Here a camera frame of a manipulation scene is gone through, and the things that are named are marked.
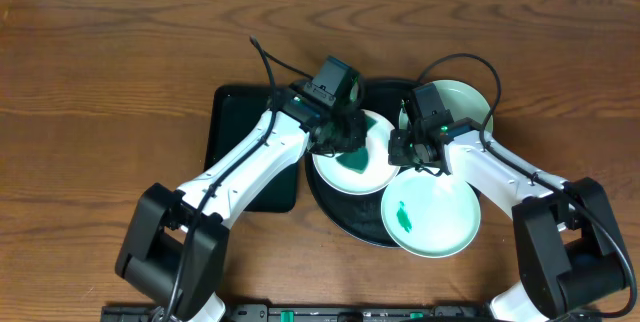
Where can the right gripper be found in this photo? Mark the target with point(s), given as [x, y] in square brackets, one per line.
[396, 156]

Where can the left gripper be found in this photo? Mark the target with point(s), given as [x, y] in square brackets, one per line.
[347, 137]

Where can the green sponge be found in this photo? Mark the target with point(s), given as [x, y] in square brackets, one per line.
[355, 159]

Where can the white plate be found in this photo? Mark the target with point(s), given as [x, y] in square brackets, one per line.
[378, 173]

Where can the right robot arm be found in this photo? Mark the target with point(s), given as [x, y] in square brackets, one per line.
[571, 256]

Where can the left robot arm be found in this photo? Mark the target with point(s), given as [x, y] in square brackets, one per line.
[176, 242]

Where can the black rectangular tray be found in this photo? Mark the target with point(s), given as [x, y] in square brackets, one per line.
[235, 112]

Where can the upper light green plate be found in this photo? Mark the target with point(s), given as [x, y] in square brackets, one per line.
[467, 105]

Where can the light green plate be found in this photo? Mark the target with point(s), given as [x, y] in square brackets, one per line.
[467, 105]
[428, 216]

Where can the lower light green plate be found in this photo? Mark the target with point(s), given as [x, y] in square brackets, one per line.
[428, 216]

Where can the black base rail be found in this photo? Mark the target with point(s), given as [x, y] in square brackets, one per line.
[263, 313]

